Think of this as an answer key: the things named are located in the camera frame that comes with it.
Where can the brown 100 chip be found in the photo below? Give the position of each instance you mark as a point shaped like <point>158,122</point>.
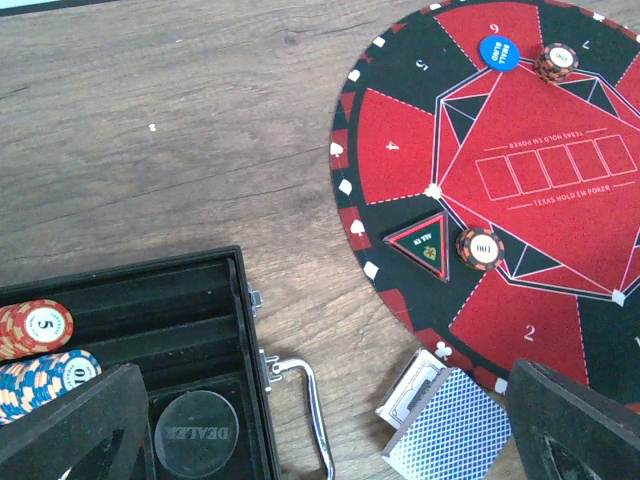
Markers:
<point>480,249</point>
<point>555,62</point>

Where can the red 5 chip stack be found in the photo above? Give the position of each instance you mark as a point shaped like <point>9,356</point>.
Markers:
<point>33,327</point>

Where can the blue 10 chip stack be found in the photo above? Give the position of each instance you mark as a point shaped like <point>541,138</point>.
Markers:
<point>28,385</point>

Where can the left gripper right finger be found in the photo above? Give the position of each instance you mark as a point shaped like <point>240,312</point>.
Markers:
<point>564,430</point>

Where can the round red black poker mat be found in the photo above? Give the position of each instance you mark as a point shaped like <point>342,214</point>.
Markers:
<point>423,125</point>

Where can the triangular all in marker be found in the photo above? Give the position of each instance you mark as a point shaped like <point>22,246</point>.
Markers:
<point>425,243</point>

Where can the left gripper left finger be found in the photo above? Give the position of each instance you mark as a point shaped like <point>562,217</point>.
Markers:
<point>95,431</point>

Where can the blue small blind button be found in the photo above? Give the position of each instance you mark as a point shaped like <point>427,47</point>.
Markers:
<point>499,53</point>

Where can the clear dealer button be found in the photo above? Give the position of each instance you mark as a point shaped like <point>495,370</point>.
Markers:
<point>196,434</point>

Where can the black poker chip case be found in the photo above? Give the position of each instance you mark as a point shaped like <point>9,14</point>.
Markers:
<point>187,322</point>

